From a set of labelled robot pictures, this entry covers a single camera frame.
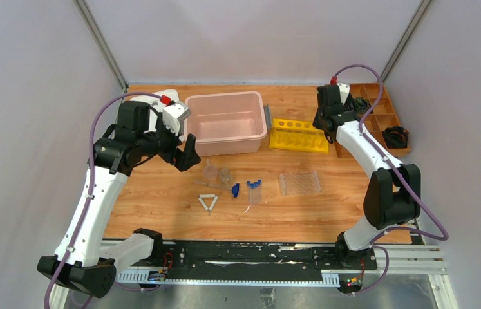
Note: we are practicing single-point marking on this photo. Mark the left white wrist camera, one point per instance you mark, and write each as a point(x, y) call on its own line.
point(174, 116)

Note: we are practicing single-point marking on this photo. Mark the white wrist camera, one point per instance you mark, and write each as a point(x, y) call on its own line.
point(174, 116)
point(344, 90)

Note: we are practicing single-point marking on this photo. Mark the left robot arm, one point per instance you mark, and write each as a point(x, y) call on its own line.
point(141, 132)

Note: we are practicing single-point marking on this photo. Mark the clear syringe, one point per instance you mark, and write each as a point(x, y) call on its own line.
point(212, 185)

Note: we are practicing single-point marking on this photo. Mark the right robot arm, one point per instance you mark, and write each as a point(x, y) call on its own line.
point(390, 199)

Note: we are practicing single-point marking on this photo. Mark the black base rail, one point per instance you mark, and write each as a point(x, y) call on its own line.
point(241, 263)

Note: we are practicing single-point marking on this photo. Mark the rolled black tie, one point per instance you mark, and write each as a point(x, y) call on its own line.
point(396, 137)

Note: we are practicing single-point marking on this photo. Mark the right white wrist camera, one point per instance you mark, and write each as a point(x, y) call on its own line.
point(344, 90)

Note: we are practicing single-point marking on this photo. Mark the clear acrylic tube rack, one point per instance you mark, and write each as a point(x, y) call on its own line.
point(294, 184)

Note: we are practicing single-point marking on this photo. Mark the wooden compartment tray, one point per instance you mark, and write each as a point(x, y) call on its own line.
point(382, 117)

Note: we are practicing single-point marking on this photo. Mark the yellow test tube rack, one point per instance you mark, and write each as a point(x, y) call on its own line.
point(297, 135)

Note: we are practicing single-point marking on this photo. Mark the pink plastic bin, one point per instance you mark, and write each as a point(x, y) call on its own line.
point(226, 123)

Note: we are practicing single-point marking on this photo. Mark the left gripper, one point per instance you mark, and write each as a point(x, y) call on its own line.
point(176, 148)

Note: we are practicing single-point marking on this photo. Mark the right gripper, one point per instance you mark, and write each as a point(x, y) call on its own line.
point(317, 121)

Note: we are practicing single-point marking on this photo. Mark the blue clip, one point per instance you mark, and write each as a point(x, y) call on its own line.
point(235, 190)

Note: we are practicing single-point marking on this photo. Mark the rolled green tie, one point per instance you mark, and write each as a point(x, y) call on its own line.
point(361, 106)

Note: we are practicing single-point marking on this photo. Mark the white clay triangle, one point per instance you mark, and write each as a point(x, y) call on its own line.
point(208, 201)

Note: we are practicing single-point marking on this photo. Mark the small glass flask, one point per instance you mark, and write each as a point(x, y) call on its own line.
point(226, 176)

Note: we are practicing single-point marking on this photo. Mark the blue capped tube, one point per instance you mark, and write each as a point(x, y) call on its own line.
point(258, 191)
point(255, 196)
point(249, 192)
point(252, 187)

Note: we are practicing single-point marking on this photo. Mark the white bin lid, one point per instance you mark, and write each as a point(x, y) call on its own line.
point(159, 106)

